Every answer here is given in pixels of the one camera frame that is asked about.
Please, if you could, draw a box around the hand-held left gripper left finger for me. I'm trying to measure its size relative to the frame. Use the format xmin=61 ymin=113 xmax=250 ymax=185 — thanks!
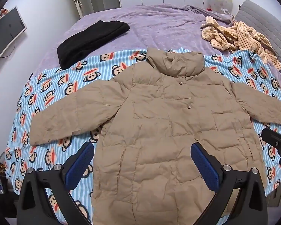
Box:
xmin=16 ymin=142 xmax=95 ymax=225

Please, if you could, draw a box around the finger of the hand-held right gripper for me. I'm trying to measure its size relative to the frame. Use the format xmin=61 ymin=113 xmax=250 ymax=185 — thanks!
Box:
xmin=261 ymin=127 xmax=281 ymax=149

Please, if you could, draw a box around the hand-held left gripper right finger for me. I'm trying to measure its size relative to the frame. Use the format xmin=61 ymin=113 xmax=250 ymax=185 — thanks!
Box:
xmin=191 ymin=142 xmax=268 ymax=225

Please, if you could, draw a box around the tan puffer jacket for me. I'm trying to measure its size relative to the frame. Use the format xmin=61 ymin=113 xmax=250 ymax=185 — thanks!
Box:
xmin=29 ymin=47 xmax=281 ymax=225

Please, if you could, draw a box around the monkey print striped blanket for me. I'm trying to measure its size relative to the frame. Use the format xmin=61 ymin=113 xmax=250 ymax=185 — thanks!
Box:
xmin=3 ymin=47 xmax=281 ymax=225

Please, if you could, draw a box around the beige striped garment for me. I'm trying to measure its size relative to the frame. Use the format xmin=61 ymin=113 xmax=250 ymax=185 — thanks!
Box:
xmin=200 ymin=16 xmax=281 ymax=71

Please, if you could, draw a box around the grey padded headboard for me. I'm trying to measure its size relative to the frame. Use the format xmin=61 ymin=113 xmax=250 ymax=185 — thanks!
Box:
xmin=234 ymin=0 xmax=281 ymax=71

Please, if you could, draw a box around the black folded garment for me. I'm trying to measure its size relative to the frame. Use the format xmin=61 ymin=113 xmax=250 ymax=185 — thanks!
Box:
xmin=57 ymin=21 xmax=130 ymax=70

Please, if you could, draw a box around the purple bed cover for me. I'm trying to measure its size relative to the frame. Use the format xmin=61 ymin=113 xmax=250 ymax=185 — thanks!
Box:
xmin=30 ymin=3 xmax=281 ymax=80

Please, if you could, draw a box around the black monitor cable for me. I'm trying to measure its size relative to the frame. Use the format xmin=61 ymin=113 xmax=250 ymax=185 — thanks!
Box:
xmin=0 ymin=41 xmax=17 ymax=59

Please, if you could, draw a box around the wall-mounted curved monitor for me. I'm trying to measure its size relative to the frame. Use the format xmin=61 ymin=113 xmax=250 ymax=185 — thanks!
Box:
xmin=0 ymin=7 xmax=27 ymax=73

